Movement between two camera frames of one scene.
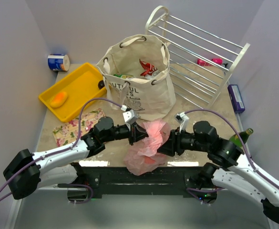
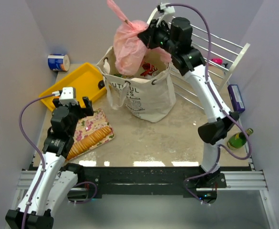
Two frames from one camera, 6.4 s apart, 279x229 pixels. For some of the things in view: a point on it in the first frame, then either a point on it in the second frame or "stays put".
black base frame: x=118 y=180 stays put
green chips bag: x=123 y=76 stays put
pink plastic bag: x=144 y=157 to x=130 y=49
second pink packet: x=219 y=61 stays put
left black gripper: x=132 y=134 to x=81 y=109
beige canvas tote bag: x=139 y=78 stays put
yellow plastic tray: x=81 y=86 stays put
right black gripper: x=173 y=142 to x=150 y=32
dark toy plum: x=101 y=84 stays put
